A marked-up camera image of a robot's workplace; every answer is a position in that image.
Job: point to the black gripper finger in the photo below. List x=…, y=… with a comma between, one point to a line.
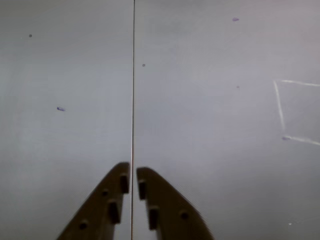
x=172, y=215
x=100, y=207

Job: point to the grey mat with chalk square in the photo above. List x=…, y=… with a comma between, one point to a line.
x=212, y=125

